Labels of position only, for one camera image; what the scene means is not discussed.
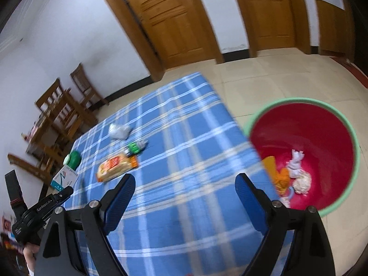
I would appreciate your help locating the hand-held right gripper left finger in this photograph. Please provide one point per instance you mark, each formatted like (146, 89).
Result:
(120, 204)

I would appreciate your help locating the wooden door slightly ajar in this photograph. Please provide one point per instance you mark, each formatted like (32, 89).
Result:
(169, 17)

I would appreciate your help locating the wooden table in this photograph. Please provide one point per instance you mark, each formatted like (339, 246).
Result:
(43, 135)

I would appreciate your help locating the yellow ribbed sponge cloth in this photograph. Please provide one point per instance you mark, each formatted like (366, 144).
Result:
(270, 168)

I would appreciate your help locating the small green label bottle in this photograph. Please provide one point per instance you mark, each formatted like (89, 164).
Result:
(135, 148)

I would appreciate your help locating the orange scrap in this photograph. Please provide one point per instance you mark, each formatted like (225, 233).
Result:
(283, 181)

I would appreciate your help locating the closed wooden door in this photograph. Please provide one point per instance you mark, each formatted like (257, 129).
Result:
(267, 14)

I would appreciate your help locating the blue plaid tablecloth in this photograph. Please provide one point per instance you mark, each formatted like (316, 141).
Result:
(184, 155)

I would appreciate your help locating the white disposable glove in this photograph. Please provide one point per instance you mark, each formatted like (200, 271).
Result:
(296, 162)

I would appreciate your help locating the person's left hand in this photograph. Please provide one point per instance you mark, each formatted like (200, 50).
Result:
(30, 254)

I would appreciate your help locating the white plastic bag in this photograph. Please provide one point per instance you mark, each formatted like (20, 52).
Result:
(119, 131)

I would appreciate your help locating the red bin with green rim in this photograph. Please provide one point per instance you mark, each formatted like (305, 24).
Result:
(316, 132)

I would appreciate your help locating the green container with white lid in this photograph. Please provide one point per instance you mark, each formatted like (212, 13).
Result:
(73, 161)

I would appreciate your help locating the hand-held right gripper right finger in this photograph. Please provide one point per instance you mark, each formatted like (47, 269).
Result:
(253, 204)

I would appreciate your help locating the small wooden cabinet door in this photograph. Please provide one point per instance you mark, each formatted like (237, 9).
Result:
(330, 26)

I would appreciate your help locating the orange snack packet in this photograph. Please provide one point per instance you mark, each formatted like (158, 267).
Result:
(116, 166)

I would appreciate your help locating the teal and white carton box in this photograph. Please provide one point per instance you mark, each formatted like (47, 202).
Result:
(64, 178)

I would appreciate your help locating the wooden chair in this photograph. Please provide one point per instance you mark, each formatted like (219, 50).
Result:
(84, 83)
(31, 166)
(63, 106)

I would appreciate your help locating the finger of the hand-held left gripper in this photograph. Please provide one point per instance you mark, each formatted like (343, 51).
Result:
(57, 198)

